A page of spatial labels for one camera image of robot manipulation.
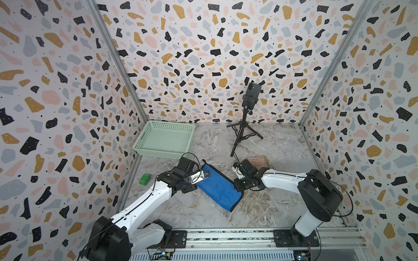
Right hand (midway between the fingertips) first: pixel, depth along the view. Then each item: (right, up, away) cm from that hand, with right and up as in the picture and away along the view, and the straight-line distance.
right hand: (234, 187), depth 90 cm
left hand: (-23, +7, -6) cm, 25 cm away
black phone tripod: (+8, +31, +16) cm, 36 cm away
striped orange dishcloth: (+16, +13, +10) cm, 23 cm away
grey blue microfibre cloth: (-8, -1, 0) cm, 8 cm away
